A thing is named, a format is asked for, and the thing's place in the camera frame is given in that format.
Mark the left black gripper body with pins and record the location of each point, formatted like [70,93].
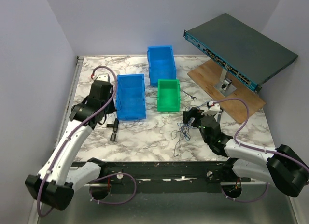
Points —
[110,108]

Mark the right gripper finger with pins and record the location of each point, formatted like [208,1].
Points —
[195,122]
[188,115]

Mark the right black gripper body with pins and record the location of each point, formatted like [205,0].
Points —
[206,140]

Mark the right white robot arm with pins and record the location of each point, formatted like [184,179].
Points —
[281,166]

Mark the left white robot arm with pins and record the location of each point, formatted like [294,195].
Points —
[55,184]

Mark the open-end wrench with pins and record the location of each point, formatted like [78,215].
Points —
[189,95]

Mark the ratchet wrench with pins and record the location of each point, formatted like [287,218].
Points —
[219,115]

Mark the near blue bin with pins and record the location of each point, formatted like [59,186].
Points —
[130,97]

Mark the blue bin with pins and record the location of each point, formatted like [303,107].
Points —
[161,63]
[130,97]

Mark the green bin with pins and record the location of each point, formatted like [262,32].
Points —
[168,95]

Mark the wooden board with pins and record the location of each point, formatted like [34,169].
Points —
[241,103]

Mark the black socket tool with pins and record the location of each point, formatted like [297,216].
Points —
[114,126]

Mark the far blue bin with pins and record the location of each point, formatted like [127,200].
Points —
[161,63]

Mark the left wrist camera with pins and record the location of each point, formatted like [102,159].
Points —
[101,77]

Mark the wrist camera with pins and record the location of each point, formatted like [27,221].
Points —
[101,77]
[212,109]

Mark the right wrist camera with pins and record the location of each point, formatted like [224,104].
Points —
[212,109]

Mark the aluminium frame rail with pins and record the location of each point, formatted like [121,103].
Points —
[70,100]

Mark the metal stand bracket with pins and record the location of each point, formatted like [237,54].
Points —
[224,86]

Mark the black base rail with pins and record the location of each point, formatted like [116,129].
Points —
[168,177]

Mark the network switch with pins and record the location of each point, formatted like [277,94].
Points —
[247,54]

